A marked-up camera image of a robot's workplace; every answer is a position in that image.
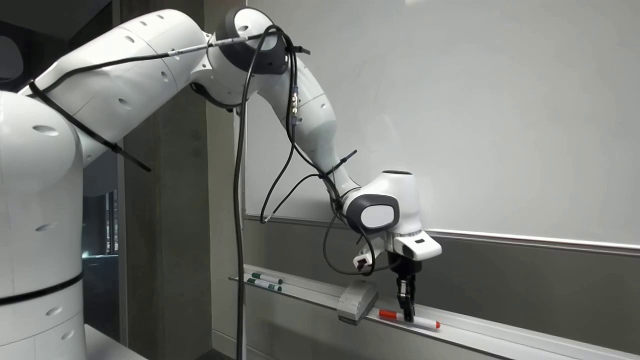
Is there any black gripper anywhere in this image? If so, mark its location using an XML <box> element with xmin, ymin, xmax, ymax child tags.
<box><xmin>392</xmin><ymin>254</ymin><xmax>427</xmax><ymax>322</ymax></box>

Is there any red capped whiteboard marker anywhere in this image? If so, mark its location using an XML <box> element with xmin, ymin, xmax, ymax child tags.
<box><xmin>377</xmin><ymin>307</ymin><xmax>445</xmax><ymax>332</ymax></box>

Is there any green capped whiteboard marker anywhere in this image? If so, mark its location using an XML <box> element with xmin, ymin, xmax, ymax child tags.
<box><xmin>245</xmin><ymin>277</ymin><xmax>286</xmax><ymax>295</ymax></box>
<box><xmin>250</xmin><ymin>271</ymin><xmax>284</xmax><ymax>286</ymax></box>

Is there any grey whiteboard eraser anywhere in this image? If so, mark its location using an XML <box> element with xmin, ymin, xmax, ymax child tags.
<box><xmin>336</xmin><ymin>279</ymin><xmax>380</xmax><ymax>329</ymax></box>

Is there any white whiteboard tray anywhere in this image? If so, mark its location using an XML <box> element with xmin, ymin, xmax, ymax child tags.
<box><xmin>228</xmin><ymin>265</ymin><xmax>640</xmax><ymax>360</ymax></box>

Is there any large whiteboard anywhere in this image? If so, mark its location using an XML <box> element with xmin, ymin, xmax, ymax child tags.
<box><xmin>240</xmin><ymin>0</ymin><xmax>640</xmax><ymax>261</ymax></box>

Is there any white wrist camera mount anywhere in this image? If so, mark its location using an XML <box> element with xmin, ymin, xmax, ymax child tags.
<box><xmin>351</xmin><ymin>228</ymin><xmax>445</xmax><ymax>274</ymax></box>

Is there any grey hanging cable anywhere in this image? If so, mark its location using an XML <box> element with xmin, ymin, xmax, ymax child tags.
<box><xmin>159</xmin><ymin>30</ymin><xmax>279</xmax><ymax>360</ymax></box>

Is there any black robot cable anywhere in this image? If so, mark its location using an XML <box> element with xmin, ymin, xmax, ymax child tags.
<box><xmin>27</xmin><ymin>25</ymin><xmax>403</xmax><ymax>279</ymax></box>

